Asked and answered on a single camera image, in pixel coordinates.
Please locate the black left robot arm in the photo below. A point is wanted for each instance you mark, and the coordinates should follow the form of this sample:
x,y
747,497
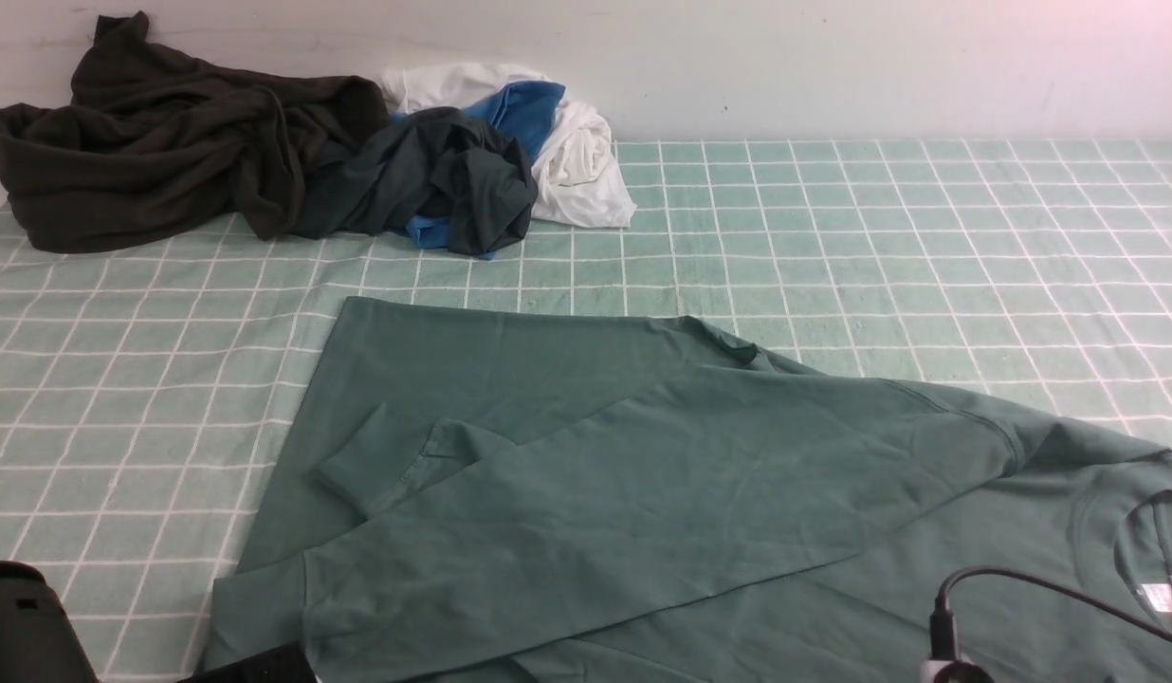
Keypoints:
x,y
38,642

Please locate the dark brown crumpled garment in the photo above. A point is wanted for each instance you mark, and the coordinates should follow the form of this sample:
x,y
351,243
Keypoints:
x,y
155,142

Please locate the green checkered tablecloth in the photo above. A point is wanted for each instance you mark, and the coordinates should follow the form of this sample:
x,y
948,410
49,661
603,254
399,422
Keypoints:
x,y
145,393

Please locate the dark teal crumpled garment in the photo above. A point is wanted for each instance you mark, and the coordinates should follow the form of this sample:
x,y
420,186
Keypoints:
x,y
379,186

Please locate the green long-sleeve shirt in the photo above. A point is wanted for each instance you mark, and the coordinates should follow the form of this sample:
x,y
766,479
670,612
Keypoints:
x,y
469,496

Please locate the white crumpled garment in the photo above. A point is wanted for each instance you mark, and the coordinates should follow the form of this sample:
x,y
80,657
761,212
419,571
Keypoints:
x,y
580,182

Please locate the blue crumpled garment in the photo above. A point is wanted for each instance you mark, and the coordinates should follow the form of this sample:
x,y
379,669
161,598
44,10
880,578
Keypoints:
x,y
520,114

